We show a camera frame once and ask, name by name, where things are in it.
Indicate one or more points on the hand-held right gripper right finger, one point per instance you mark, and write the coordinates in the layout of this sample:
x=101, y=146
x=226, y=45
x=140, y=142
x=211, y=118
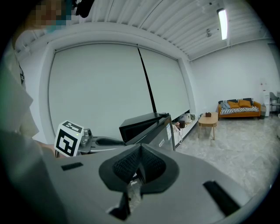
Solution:
x=186, y=197

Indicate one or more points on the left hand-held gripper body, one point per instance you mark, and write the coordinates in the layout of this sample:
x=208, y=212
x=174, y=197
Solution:
x=66, y=140

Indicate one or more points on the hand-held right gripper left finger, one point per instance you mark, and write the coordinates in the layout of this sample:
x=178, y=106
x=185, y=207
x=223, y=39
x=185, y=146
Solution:
x=83, y=188

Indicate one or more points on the black fridge door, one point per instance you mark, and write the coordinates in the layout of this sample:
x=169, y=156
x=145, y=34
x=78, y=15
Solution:
x=165, y=135

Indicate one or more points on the person's left forearm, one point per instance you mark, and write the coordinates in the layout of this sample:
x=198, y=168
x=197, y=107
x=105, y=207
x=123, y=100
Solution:
x=47, y=151

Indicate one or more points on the wide white roller blind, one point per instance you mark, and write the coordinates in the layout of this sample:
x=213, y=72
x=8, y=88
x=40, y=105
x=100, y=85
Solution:
x=96, y=92

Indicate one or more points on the dark brown small appliance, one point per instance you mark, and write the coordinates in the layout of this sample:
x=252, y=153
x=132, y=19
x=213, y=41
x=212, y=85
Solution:
x=181, y=124

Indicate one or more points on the white kettle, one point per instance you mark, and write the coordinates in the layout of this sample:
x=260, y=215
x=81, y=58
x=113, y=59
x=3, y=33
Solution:
x=186, y=118

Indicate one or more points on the oval wooden coffee table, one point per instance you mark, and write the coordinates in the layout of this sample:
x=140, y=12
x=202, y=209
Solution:
x=207, y=120

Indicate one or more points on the brown tissue box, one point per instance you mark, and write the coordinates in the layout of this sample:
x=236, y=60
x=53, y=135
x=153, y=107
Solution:
x=208, y=114

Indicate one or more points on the orange sofa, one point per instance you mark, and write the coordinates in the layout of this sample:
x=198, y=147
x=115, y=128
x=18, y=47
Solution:
x=240, y=113

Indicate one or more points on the striped sofa blanket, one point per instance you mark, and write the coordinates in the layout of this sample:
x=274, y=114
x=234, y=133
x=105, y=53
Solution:
x=238, y=109

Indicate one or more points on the orange cushion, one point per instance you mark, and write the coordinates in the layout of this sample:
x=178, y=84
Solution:
x=233, y=104
x=244, y=103

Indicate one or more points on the narrow white roller blind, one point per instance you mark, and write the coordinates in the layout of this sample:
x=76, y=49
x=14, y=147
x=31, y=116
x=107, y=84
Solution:
x=166, y=83

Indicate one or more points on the white water dispenser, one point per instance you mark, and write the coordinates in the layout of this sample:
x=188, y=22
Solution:
x=266, y=103

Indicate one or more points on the person's head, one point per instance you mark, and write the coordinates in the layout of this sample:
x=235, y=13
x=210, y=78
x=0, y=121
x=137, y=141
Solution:
x=51, y=13

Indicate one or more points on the grey chair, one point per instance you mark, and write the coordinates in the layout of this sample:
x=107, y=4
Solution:
x=274, y=101

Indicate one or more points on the long ceiling lamp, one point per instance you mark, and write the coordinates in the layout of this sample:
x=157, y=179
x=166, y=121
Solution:
x=223, y=24

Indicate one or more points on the black head-worn camera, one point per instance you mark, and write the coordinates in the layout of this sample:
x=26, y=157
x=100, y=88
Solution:
x=84, y=7

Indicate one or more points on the white ceiling security camera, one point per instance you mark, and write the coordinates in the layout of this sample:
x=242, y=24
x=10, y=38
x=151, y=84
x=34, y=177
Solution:
x=209, y=32

